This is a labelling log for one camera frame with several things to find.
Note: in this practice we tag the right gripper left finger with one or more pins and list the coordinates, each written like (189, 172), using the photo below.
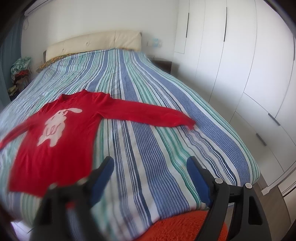
(51, 222)

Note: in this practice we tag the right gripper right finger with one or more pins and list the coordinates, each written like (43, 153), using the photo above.
(248, 220)

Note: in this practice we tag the red sweater with white rabbit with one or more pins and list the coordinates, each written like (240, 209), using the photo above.
(58, 139)

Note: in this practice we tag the pile of colourful clothes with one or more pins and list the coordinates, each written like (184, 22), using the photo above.
(20, 76)

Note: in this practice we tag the blue green striped bedspread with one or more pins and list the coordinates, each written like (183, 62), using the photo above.
(150, 179)

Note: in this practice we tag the white wardrobe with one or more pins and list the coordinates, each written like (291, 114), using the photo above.
(239, 56)

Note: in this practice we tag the blue curtain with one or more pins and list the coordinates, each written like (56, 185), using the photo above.
(10, 52)

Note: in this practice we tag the dark wooden nightstand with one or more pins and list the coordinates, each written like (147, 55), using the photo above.
(166, 65)

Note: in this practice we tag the cream padded headboard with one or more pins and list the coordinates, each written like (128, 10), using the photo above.
(118, 39)

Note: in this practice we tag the wall socket with blue stickers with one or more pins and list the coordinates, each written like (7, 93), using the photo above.
(155, 42)

